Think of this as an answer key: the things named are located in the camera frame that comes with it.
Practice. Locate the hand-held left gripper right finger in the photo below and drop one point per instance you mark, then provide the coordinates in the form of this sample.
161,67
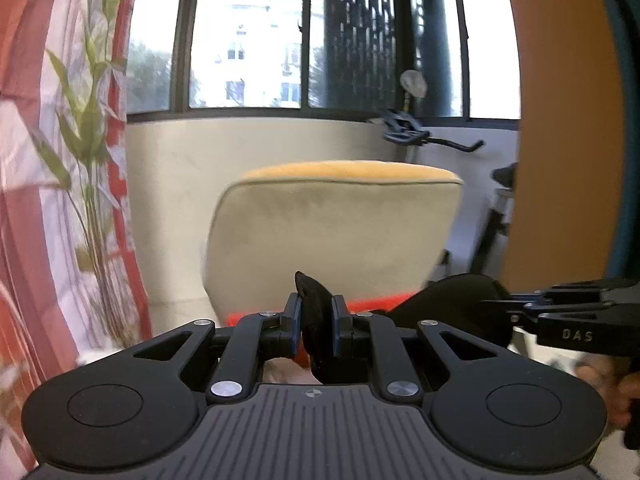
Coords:
338,327

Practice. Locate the orange door panel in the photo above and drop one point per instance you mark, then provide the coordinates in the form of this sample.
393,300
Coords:
560,125

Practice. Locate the red strawberry print box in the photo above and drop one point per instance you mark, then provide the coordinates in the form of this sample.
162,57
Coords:
370,305

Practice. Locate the person's right hand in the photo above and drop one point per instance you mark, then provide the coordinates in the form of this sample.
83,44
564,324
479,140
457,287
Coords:
605,390

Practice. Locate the black cloth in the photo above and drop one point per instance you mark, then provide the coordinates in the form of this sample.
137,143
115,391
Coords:
316,320

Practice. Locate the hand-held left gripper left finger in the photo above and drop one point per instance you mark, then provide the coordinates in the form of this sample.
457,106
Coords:
297,327

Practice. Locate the exercise bike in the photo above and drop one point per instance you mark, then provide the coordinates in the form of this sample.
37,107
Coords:
415,135

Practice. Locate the beige upholstered chair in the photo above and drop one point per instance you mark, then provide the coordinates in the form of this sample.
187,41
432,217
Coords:
330,230

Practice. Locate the red white bamboo print curtain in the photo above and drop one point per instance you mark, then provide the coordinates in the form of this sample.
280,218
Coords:
55,185

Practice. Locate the black framed window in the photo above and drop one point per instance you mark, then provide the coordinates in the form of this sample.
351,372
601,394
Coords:
310,35

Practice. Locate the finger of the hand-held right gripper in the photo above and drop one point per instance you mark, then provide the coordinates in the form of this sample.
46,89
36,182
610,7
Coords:
530,312
575,291

